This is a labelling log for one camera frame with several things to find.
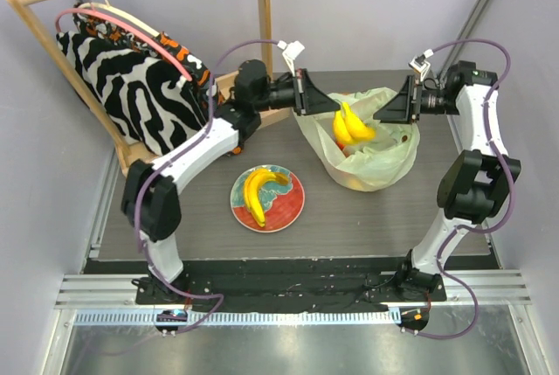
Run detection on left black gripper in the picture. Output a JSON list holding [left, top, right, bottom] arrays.
[[253, 69, 340, 117]]

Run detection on pale yellow plastic bag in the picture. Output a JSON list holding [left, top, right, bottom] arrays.
[[294, 87, 420, 192]]

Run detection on fake yellow bananas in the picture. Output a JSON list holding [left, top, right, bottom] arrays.
[[332, 101, 376, 146], [243, 168, 289, 227]]

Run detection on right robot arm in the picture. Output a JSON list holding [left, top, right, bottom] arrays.
[[374, 60, 521, 301]]

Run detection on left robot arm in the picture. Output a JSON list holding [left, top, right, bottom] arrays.
[[121, 59, 340, 304]]

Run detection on red and teal plate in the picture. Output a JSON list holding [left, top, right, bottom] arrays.
[[230, 164, 306, 233]]

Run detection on zebra print garment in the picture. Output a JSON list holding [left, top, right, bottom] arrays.
[[56, 31, 207, 156]]

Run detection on pink clothes hanger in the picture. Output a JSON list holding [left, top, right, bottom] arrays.
[[54, 8, 193, 81]]

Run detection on cream clothes hanger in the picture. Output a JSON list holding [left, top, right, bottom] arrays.
[[73, 3, 160, 41]]

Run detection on wooden clothes rack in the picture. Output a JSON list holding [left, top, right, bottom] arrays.
[[1, 0, 260, 181]]

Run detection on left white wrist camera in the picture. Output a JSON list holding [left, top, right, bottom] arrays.
[[277, 40, 305, 76]]

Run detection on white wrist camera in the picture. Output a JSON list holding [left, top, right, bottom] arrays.
[[409, 49, 434, 83], [277, 40, 305, 76]]

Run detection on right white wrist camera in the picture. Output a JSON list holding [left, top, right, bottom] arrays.
[[409, 49, 434, 83]]

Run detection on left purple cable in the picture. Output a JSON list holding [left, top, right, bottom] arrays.
[[133, 38, 285, 335]]

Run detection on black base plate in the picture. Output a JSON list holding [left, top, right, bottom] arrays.
[[82, 255, 501, 313]]

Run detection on slotted cable duct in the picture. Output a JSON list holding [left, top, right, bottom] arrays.
[[74, 308, 401, 327]]

